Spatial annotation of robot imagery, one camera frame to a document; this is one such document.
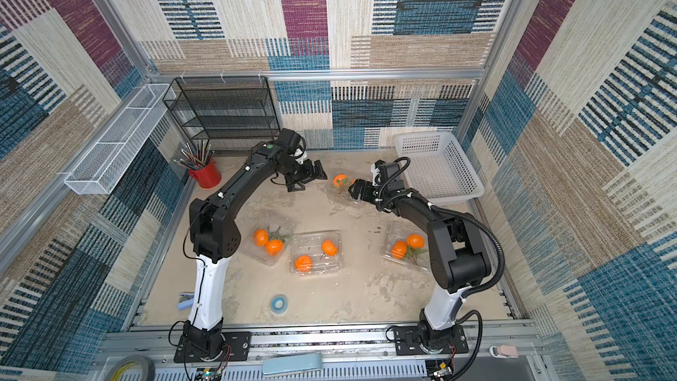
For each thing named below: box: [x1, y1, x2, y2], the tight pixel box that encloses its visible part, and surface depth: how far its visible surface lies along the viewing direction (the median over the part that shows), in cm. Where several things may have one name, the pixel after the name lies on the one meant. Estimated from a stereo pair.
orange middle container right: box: [320, 239, 339, 257], surface depth 89 cm
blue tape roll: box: [268, 293, 289, 315], surface depth 81 cm
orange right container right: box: [406, 233, 425, 250], surface depth 89 cm
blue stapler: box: [177, 291, 195, 311], surface depth 82 cm
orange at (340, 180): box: [332, 172, 349, 188], surface depth 107 cm
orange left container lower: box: [266, 239, 285, 256], surface depth 89 cm
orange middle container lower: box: [294, 254, 313, 274], surface depth 87 cm
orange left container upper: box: [252, 228, 269, 247], surface depth 91 cm
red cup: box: [187, 159, 222, 189], surface depth 112 cm
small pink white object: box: [489, 343, 520, 359], surface depth 71 cm
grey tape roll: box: [104, 354, 157, 381], surface depth 71 cm
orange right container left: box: [391, 239, 407, 260], surface depth 87 cm
